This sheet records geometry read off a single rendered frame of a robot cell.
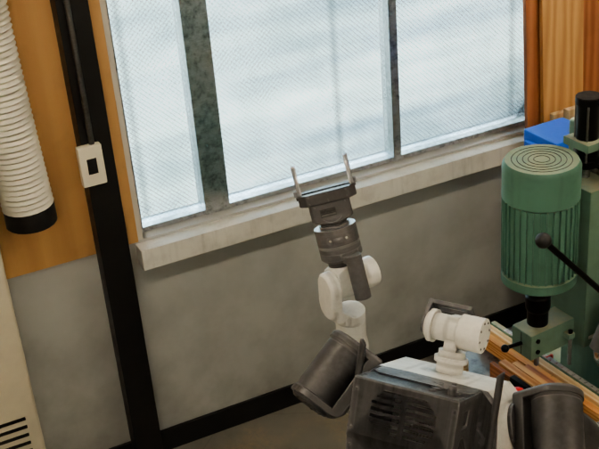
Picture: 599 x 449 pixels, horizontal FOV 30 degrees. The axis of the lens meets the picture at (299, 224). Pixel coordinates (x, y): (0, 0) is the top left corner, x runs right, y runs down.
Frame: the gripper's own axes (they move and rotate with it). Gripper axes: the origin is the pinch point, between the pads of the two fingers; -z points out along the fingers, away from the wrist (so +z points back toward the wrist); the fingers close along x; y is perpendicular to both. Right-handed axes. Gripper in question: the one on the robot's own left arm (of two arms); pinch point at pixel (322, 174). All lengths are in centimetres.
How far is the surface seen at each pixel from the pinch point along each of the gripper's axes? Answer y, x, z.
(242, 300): -156, -35, 67
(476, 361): -45, 28, 66
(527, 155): -21, 46, 11
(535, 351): -26, 40, 59
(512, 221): -18.4, 39.2, 24.6
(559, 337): -30, 46, 59
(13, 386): -94, -103, 57
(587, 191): -20, 57, 23
